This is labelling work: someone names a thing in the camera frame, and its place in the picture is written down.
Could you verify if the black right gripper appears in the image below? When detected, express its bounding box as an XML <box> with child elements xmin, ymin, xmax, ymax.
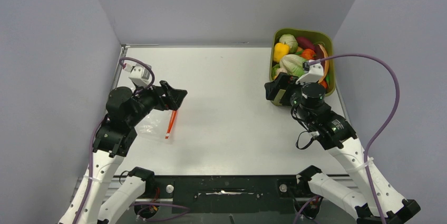
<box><xmin>264</xmin><ymin>72</ymin><xmax>313</xmax><ymax>126</ymax></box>

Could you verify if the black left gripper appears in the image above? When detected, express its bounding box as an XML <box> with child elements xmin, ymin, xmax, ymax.
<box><xmin>127</xmin><ymin>79</ymin><xmax>187</xmax><ymax>126</ymax></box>

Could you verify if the green white lettuce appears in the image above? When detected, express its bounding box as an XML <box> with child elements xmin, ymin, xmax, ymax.
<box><xmin>279</xmin><ymin>54</ymin><xmax>308</xmax><ymax>77</ymax></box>

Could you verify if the clear orange zip top bag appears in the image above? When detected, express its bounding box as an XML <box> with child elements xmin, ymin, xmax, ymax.
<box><xmin>135</xmin><ymin>110</ymin><xmax>178</xmax><ymax>140</ymax></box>

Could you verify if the red orange fruit slice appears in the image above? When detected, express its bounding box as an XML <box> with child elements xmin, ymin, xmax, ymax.
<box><xmin>314</xmin><ymin>44</ymin><xmax>329</xmax><ymax>83</ymax></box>

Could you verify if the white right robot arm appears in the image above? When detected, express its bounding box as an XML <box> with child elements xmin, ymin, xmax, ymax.
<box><xmin>264</xmin><ymin>73</ymin><xmax>421</xmax><ymax>223</ymax></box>

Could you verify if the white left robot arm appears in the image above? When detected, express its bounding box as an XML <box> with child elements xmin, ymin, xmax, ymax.
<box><xmin>59</xmin><ymin>81</ymin><xmax>188</xmax><ymax>223</ymax></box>

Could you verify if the yellow bell pepper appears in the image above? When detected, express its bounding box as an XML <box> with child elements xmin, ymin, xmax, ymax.
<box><xmin>272</xmin><ymin>43</ymin><xmax>290</xmax><ymax>63</ymax></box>

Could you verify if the orange tangerine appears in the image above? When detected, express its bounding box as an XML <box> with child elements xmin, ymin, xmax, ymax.
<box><xmin>300</xmin><ymin>48</ymin><xmax>316</xmax><ymax>60</ymax></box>

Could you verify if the pale green cabbage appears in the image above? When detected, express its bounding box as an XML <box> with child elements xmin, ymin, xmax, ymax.
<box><xmin>279</xmin><ymin>34</ymin><xmax>298</xmax><ymax>54</ymax></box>

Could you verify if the purple sweet potato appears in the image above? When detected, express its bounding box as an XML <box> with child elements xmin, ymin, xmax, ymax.
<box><xmin>296</xmin><ymin>36</ymin><xmax>315</xmax><ymax>51</ymax></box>

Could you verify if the olive green plastic bin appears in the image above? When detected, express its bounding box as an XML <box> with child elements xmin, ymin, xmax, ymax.
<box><xmin>268</xmin><ymin>28</ymin><xmax>336</xmax><ymax>96</ymax></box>

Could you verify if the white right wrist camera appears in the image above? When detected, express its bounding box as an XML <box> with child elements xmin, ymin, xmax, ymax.
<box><xmin>295</xmin><ymin>60</ymin><xmax>324</xmax><ymax>85</ymax></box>

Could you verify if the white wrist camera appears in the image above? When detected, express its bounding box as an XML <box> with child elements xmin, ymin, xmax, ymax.
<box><xmin>295</xmin><ymin>60</ymin><xmax>324</xmax><ymax>85</ymax></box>
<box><xmin>129</xmin><ymin>65</ymin><xmax>151</xmax><ymax>87</ymax></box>

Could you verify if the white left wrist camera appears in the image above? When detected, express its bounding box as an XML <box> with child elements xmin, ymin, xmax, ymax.
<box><xmin>129</xmin><ymin>65</ymin><xmax>151</xmax><ymax>87</ymax></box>

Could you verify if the black mounting base plate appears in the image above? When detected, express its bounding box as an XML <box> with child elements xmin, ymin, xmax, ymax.
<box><xmin>140</xmin><ymin>175</ymin><xmax>313</xmax><ymax>214</ymax></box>

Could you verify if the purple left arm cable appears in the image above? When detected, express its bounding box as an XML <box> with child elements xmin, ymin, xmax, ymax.
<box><xmin>71</xmin><ymin>56</ymin><xmax>156</xmax><ymax>224</ymax></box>

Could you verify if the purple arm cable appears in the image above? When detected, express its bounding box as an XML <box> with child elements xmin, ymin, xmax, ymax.
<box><xmin>71</xmin><ymin>56</ymin><xmax>156</xmax><ymax>224</ymax></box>
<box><xmin>307</xmin><ymin>53</ymin><xmax>401</xmax><ymax>224</ymax></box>

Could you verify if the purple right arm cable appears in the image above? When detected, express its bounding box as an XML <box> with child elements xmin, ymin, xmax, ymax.
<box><xmin>307</xmin><ymin>53</ymin><xmax>401</xmax><ymax>224</ymax></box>

